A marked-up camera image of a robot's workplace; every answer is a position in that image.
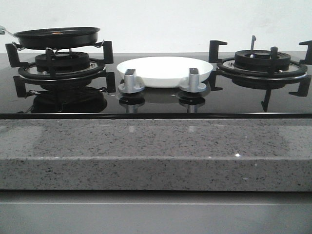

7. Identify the black right gas burner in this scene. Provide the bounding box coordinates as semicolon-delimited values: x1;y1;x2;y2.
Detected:
234;50;291;72

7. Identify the black frying pan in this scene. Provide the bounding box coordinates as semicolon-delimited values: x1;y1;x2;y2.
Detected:
12;27;100;50

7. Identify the black glass cooktop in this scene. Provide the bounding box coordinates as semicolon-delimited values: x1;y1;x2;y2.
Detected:
0;53;312;119

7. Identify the silver right stove knob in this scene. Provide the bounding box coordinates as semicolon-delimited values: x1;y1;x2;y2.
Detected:
179;68;207;93

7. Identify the black left gas burner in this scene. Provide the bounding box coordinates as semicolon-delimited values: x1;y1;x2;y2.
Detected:
35;52;90;73

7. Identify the grey cabinet front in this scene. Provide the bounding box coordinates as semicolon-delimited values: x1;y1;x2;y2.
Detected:
0;191;312;234

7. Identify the black left burner grate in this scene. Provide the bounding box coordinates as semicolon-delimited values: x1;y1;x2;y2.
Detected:
6;40;114;83

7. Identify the silver stove knob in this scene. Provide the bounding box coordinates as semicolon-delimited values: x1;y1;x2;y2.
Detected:
179;68;207;93
118;69;145;94

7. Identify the white plate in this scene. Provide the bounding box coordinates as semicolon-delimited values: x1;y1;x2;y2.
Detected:
117;56;213;88

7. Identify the silver left stove knob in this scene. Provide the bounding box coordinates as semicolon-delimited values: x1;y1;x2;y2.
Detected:
118;69;145;94

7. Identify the black right burner grate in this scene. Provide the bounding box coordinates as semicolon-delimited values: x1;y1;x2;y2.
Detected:
209;36;312;97

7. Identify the black gas burner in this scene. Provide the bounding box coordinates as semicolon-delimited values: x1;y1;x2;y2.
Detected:
234;50;291;72
35;52;90;73

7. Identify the black burner grate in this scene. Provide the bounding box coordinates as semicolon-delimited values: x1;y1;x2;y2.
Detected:
209;36;312;97
6;40;114;83

